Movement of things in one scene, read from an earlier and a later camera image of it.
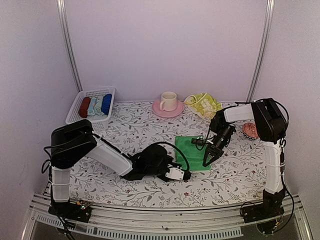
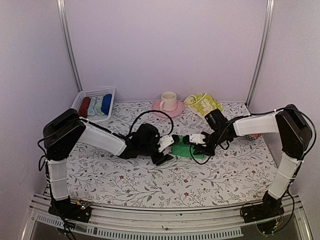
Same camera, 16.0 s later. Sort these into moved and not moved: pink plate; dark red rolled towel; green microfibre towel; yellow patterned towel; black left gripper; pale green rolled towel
Moved: black left gripper; green microfibre towel
Not moved: yellow patterned towel; dark red rolled towel; pale green rolled towel; pink plate
